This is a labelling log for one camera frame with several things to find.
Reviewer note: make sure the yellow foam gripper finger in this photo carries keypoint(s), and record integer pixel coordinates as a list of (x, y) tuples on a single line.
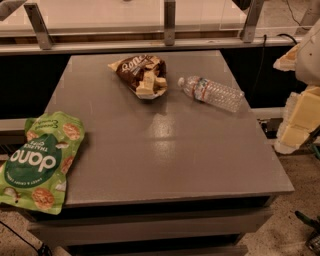
[(288, 61), (301, 117)]

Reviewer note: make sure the brown chip bag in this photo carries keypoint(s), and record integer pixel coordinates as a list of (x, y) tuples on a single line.
[(144, 74)]

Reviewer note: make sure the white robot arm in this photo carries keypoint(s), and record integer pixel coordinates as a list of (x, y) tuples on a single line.
[(308, 58)]

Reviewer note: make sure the green rice chip bag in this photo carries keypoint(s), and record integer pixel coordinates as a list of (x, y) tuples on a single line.
[(35, 176)]

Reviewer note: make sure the clear plastic water bottle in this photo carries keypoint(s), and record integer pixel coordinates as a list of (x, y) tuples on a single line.
[(212, 93)]

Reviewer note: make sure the grey table drawer unit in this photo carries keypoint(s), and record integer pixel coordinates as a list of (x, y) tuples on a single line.
[(195, 228)]

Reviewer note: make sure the metal railing frame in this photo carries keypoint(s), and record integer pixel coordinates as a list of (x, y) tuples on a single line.
[(115, 26)]

